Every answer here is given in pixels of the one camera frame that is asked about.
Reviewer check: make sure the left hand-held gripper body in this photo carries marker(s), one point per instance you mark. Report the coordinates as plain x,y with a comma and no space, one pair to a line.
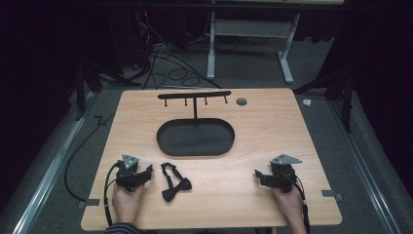
127,172

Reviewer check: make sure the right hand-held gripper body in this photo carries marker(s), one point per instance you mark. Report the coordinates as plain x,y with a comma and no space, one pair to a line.
281,175

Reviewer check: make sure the black bow tie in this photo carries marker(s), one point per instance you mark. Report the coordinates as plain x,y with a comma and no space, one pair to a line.
173,185

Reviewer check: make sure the black hook rack with tray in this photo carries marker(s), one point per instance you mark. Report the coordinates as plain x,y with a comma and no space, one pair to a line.
195,136

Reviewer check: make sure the person's left hand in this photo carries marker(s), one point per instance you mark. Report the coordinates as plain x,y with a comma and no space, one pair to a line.
127,203

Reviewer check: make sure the person's right hand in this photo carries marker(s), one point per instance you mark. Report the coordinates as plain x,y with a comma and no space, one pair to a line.
288,206

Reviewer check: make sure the grey tape strip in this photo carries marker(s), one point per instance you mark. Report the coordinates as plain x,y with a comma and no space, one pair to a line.
331,194

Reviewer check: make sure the grey round table grommet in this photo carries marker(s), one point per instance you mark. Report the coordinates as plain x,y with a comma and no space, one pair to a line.
241,101

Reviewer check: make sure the small white crumpled scrap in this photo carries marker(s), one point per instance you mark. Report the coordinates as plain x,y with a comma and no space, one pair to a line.
307,102

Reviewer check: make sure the black tripod stand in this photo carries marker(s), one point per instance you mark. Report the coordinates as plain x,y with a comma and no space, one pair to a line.
347,94
81,91

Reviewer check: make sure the aluminium floor rail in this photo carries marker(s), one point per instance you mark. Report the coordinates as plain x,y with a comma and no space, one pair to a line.
48,177
367,172

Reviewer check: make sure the white metal desk frame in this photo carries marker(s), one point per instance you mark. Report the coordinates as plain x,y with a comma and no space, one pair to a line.
253,28

